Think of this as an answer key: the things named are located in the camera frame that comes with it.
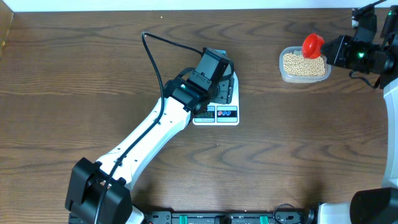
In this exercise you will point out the white digital kitchen scale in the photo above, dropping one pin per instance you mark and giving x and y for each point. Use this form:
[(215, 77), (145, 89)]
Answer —
[(222, 115)]

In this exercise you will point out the red plastic scoop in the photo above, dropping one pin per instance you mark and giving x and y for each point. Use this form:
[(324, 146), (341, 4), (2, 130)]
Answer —
[(311, 47)]

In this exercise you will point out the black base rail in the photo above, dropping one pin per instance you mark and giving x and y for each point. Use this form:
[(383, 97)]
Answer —
[(283, 217)]

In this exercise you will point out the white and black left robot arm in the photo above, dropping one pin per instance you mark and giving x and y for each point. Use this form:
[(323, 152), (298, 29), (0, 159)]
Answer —
[(100, 192)]

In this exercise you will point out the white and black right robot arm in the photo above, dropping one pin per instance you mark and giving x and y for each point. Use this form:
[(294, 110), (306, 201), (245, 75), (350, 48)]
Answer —
[(375, 205)]

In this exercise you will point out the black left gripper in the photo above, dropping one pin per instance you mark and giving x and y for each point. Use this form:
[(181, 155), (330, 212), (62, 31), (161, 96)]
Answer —
[(223, 87)]

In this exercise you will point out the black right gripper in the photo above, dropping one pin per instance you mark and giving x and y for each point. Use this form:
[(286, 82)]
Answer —
[(337, 58)]

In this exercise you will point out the yellow soybeans pile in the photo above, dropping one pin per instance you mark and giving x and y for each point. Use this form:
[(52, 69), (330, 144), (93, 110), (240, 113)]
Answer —
[(299, 66)]

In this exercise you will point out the grey plastic bowl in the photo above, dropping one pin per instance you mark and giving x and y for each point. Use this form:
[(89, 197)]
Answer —
[(228, 73)]

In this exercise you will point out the clear plastic container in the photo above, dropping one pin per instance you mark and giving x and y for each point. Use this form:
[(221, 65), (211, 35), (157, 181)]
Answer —
[(298, 79)]

